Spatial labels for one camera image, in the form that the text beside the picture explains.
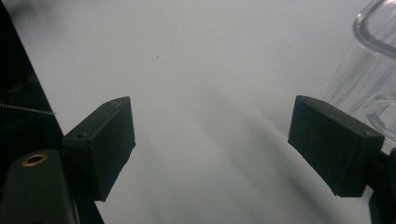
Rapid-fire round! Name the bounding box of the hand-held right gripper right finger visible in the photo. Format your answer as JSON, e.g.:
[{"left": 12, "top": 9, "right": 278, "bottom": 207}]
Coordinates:
[{"left": 288, "top": 94, "right": 386, "bottom": 198}]

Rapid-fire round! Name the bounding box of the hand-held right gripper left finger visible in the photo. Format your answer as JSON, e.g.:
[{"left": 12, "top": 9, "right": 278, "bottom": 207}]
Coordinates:
[{"left": 61, "top": 95, "right": 137, "bottom": 203}]

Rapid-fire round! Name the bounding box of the clear acrylic rack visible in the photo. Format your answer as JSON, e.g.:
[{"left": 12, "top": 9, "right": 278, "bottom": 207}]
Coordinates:
[{"left": 323, "top": 0, "right": 396, "bottom": 153}]

